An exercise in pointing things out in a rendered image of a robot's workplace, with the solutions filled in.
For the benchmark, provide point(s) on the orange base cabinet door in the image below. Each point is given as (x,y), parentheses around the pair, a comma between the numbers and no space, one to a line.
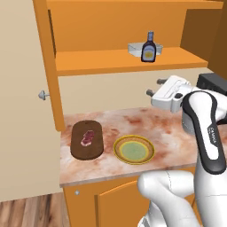
(121,207)

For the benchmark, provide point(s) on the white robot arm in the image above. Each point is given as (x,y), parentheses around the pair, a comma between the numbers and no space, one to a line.
(201,106)

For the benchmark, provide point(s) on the small silver cabinet knob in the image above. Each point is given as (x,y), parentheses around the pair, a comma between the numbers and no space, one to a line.
(77,192)

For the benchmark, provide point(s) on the white rectangular tray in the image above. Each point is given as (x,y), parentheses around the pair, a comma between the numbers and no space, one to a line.
(134,48)

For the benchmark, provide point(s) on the orange cabinet door with knob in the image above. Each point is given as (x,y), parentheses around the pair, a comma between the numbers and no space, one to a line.
(50,74)

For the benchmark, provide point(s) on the yellow green plate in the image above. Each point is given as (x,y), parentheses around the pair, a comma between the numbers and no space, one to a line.
(134,150)

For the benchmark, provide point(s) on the silver door knob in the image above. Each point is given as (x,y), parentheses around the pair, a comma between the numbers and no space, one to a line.
(43,95)

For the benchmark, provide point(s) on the dark condiment bottle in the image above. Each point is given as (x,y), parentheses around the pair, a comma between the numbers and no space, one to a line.
(148,50)

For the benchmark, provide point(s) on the red raw steak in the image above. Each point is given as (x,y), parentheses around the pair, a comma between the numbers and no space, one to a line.
(87,138)

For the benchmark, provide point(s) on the black appliance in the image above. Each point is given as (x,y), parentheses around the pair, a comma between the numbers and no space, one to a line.
(211,81)

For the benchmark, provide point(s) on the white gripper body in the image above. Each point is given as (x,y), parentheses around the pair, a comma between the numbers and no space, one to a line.
(167,94)

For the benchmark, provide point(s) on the orange open wall cabinet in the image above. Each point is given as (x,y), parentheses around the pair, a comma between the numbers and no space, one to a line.
(118,29)

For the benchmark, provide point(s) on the orange base cabinet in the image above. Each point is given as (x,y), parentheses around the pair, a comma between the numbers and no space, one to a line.
(82,207)

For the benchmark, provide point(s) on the dark brown cutting board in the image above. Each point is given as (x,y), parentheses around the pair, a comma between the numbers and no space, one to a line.
(78,147)

